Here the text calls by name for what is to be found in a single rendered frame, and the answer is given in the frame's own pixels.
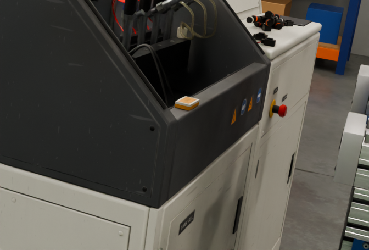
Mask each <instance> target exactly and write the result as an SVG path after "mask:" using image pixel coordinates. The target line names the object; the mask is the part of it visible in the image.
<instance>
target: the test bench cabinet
mask: <svg viewBox="0 0 369 250"><path fill-rule="evenodd" d="M261 122H262V121H261V120H260V121H259V122H258V123H256V124H258V133H257V136H256V143H255V149H254V155H253V161H252V165H251V172H250V178H249V184H248V190H247V196H246V200H245V207H244V213H243V219H242V226H241V231H240V236H239V242H238V248H237V250H240V246H241V239H242V233H243V227H244V221H245V215H246V211H247V205H248V198H249V192H250V186H251V180H252V176H253V170H254V163H255V157H256V151H257V147H258V141H259V135H260V129H261ZM162 216H163V206H161V207H160V208H154V207H151V206H148V205H144V204H141V203H137V202H134V201H130V200H128V199H124V198H120V197H117V196H113V195H109V194H107V193H103V192H99V191H96V190H93V189H90V188H86V187H83V186H79V185H76V184H72V183H69V182H66V181H62V180H58V179H55V178H52V177H49V176H45V175H41V174H38V173H34V172H31V171H28V170H25V169H21V168H17V167H14V166H11V165H8V164H4V163H0V250H158V244H159V236H160V228H161V220H162Z"/></svg>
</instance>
